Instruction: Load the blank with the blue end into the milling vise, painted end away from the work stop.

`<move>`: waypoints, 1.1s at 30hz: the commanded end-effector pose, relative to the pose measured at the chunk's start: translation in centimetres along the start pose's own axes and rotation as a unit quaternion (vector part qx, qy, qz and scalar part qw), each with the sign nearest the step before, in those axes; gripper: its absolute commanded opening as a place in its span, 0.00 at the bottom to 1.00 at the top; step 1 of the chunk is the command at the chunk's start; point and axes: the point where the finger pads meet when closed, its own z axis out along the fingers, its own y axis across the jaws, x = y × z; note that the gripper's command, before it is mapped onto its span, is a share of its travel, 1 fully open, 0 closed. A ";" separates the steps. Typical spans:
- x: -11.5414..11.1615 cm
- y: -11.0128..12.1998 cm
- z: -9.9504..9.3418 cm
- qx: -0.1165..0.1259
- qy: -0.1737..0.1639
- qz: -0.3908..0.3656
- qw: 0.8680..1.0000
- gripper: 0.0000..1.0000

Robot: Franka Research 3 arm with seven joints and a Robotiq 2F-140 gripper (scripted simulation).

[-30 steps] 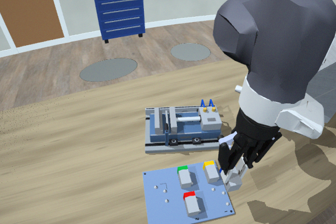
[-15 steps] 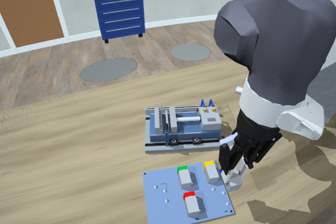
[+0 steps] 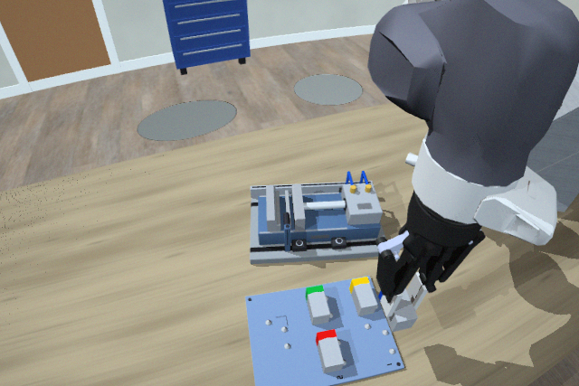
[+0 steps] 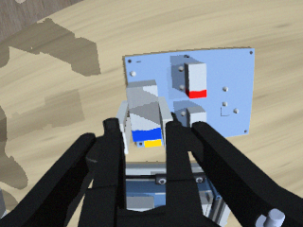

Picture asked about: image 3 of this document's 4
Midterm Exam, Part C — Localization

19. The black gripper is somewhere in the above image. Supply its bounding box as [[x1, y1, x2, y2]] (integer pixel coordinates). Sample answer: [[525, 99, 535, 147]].
[[375, 191, 486, 317]]

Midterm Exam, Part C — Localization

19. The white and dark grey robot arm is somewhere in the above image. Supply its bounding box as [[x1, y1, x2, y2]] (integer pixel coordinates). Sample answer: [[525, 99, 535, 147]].
[[367, 0, 579, 246]]

